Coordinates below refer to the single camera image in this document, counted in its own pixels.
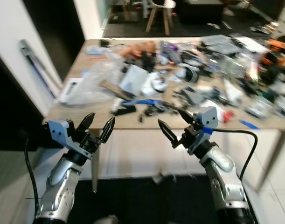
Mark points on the clear plastic bag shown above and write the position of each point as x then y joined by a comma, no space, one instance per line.
95,81

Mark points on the orange and black tool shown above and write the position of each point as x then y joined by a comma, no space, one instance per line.
278,45

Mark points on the white flat box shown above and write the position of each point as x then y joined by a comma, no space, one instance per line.
134,78

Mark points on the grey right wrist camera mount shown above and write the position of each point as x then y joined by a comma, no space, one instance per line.
209,116

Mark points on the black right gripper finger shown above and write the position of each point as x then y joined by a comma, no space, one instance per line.
187,118
169,134

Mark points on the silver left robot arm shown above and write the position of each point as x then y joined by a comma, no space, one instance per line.
63,186

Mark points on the orange plush toy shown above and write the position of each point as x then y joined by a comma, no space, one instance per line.
137,49

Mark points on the black cabinet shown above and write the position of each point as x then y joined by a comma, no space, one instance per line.
200,9

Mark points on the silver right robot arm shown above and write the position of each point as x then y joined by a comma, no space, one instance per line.
228,179

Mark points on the white chair with wooden legs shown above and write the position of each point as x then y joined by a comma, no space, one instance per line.
161,7

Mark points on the cluttered wooden table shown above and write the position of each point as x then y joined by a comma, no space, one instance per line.
81,119

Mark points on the grey plastic tray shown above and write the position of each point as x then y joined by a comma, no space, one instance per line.
220,44

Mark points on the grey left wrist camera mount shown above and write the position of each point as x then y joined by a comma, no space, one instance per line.
59,131

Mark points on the white headset device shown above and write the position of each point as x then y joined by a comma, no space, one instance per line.
189,73

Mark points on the blue tape strip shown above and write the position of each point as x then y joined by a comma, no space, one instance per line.
248,124

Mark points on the blue tape band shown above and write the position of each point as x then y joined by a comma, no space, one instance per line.
208,129

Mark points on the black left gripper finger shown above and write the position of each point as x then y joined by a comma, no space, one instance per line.
87,124
108,130

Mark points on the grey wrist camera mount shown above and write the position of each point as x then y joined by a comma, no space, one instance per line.
59,131
209,116

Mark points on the black floor mat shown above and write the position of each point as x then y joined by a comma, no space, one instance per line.
142,200

